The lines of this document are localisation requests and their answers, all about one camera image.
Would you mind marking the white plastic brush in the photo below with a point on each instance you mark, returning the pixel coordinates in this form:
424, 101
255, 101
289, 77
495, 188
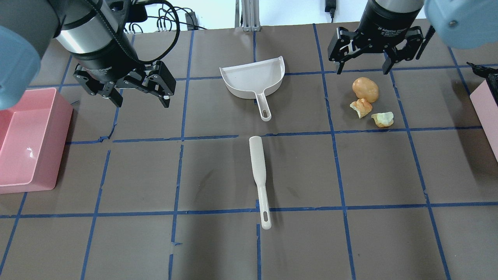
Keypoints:
258, 166

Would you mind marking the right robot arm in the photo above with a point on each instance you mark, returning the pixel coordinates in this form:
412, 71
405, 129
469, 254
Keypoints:
461, 24

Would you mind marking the aluminium frame post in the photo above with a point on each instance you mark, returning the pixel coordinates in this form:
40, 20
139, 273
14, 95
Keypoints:
247, 15

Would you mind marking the white plastic dustpan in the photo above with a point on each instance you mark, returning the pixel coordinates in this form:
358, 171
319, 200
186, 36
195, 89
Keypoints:
255, 80

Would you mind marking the orange trash piece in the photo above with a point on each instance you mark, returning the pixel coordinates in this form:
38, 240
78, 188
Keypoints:
362, 107

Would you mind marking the pink plastic bin left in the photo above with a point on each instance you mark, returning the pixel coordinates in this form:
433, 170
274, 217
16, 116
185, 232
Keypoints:
33, 136

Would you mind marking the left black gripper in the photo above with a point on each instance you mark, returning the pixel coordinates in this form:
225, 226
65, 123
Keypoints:
102, 59

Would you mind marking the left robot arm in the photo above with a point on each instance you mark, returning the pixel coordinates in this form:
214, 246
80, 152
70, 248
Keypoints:
92, 32

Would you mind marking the black power adapter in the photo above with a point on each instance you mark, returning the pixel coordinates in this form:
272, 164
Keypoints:
330, 8

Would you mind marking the pink bin with black bag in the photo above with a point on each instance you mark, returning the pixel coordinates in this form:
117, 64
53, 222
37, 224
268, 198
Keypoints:
485, 101

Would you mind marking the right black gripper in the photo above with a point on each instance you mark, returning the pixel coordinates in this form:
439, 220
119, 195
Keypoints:
389, 24

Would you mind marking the orange round trash ball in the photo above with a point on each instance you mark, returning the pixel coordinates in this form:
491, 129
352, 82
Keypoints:
365, 88

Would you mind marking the yellow green trash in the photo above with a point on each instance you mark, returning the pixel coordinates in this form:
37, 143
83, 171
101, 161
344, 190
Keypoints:
383, 120

